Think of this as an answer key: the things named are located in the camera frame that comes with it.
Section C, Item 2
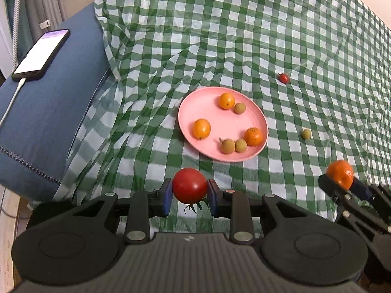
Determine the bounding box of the round orange tangerine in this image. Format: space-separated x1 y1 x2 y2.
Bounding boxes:
244 127 264 147

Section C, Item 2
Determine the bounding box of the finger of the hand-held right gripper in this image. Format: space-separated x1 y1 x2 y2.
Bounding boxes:
318 174 391 235
351 177 391 211

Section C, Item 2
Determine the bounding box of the green white checkered cloth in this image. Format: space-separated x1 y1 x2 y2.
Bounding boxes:
55 0 391 235

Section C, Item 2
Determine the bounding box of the black smartphone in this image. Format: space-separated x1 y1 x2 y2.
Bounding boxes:
11 29 71 82

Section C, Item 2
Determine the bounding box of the oval orange kumquat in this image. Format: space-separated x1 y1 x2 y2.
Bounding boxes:
193 119 211 140

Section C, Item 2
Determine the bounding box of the blue cushion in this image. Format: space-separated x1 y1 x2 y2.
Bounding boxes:
0 2 111 203

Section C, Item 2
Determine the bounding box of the white charging cable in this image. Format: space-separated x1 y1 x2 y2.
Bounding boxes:
0 79 27 128

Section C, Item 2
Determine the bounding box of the large red tomato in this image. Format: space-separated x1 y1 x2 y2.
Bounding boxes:
172 168 211 215

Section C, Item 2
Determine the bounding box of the pink plate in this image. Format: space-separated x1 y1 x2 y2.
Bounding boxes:
178 87 269 162

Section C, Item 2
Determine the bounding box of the white braided hose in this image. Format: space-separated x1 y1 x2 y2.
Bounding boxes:
11 0 25 74

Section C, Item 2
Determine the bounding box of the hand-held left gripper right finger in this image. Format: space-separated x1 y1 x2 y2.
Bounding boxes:
207 178 309 245

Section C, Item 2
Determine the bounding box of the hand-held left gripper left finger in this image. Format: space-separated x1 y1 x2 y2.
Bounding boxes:
72 178 174 245

